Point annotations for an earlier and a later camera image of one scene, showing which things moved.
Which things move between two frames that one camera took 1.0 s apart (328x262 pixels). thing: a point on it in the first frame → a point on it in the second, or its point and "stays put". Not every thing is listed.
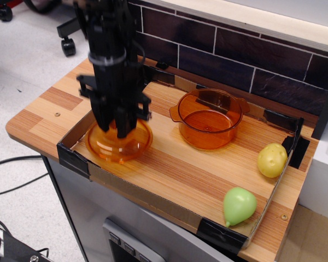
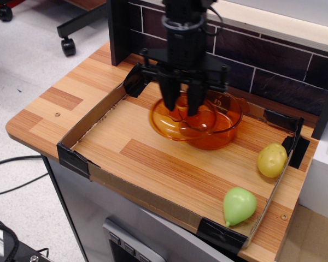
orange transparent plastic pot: (209, 118) stays put
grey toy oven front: (122, 245) stays put
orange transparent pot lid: (109, 146) → (178, 124)
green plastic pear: (239, 203) stays put
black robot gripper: (117, 79) → (186, 58)
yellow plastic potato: (271, 159) stays put
